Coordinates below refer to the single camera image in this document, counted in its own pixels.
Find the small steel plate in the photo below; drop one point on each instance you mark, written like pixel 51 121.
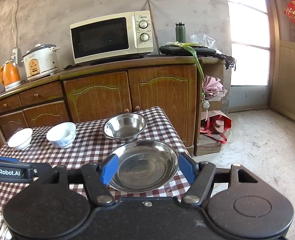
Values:
pixel 144 165

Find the blue white porcelain bowl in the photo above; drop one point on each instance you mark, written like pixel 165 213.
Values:
pixel 62 135

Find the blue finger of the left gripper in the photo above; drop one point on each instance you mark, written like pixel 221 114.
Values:
pixel 40 168
pixel 9 159

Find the white rice cooker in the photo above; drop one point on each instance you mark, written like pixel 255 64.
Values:
pixel 40 61

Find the brown wooden kitchen cabinet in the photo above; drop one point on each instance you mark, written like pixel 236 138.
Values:
pixel 105 90

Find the steel bowl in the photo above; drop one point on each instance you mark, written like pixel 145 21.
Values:
pixel 125 127

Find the pink folded umbrella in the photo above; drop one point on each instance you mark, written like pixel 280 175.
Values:
pixel 213 88

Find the orange electric kettle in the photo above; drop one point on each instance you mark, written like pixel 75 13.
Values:
pixel 9 75

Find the white shallow bowl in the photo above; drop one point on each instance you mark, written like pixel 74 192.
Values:
pixel 21 139

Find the black tray on counter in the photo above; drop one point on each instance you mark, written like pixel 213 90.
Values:
pixel 180 51

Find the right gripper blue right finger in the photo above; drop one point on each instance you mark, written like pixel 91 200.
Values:
pixel 199 176

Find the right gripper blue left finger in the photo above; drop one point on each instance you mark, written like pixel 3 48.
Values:
pixel 96 179

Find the green thermos bottle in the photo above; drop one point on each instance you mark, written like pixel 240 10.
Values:
pixel 180 32

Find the green onion stalk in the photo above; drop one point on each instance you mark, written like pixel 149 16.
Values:
pixel 189 47

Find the cream microwave oven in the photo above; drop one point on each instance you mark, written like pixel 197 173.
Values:
pixel 116 35

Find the clear plastic bag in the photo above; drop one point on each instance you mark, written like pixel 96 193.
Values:
pixel 204 40

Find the red bag on floor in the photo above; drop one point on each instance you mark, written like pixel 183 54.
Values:
pixel 215 125

